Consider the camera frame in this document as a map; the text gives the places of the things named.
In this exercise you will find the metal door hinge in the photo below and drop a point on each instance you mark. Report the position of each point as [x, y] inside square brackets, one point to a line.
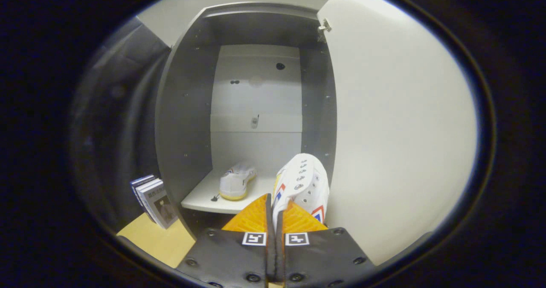
[325, 25]

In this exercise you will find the black backdrop cloth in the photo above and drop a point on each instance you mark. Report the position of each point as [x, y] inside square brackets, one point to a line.
[115, 130]

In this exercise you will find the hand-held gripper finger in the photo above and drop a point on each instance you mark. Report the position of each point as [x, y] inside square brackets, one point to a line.
[270, 254]
[279, 258]

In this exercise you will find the white cabinet shelf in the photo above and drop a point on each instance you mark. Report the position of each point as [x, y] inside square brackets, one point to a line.
[200, 200]

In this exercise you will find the dark blue book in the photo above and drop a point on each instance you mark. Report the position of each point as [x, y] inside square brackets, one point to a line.
[135, 183]
[143, 184]

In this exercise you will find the grey shoe cabinet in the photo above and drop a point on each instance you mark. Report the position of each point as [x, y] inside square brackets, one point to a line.
[183, 130]

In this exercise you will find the white canvas shoe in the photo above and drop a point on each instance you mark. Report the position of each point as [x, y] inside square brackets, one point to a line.
[305, 181]
[236, 183]

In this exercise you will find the white shoe cabinet door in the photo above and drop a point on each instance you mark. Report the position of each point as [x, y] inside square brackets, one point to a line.
[405, 130]

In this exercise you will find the small black object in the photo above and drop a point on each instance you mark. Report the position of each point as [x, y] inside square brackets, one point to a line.
[215, 198]

